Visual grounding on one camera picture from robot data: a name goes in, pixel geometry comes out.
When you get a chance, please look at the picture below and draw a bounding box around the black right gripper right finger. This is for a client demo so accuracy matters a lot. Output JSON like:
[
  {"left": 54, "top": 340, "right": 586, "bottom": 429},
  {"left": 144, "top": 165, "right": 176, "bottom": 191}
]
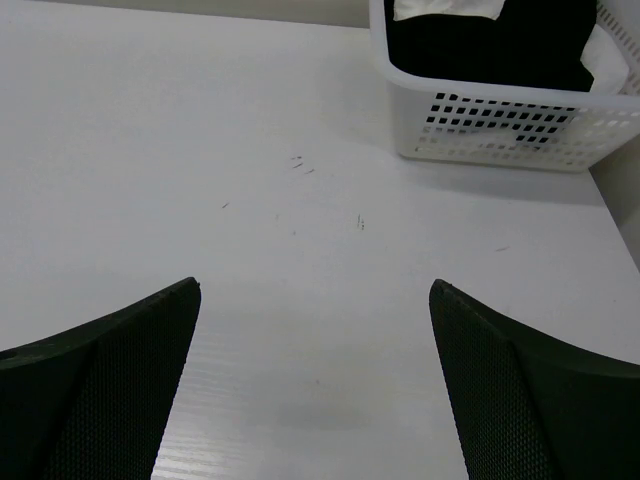
[{"left": 429, "top": 279, "right": 639, "bottom": 479}]

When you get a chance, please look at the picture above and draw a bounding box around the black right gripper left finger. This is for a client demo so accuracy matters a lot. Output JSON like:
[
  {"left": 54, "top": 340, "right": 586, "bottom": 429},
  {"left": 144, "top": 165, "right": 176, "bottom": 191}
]
[{"left": 1, "top": 278, "right": 201, "bottom": 479}]

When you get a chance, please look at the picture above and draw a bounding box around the black skirt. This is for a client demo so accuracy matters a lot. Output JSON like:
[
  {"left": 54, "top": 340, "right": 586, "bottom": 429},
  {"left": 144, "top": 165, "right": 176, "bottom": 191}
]
[{"left": 387, "top": 0, "right": 598, "bottom": 93}]

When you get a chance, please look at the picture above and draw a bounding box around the white plastic laundry basket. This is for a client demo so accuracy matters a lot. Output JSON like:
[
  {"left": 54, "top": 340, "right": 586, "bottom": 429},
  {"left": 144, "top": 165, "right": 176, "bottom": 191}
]
[{"left": 369, "top": 1, "right": 639, "bottom": 172}]

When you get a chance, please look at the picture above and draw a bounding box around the white skirt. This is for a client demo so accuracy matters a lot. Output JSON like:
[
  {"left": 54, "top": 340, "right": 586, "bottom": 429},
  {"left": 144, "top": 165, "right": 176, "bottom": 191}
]
[{"left": 392, "top": 0, "right": 629, "bottom": 95}]

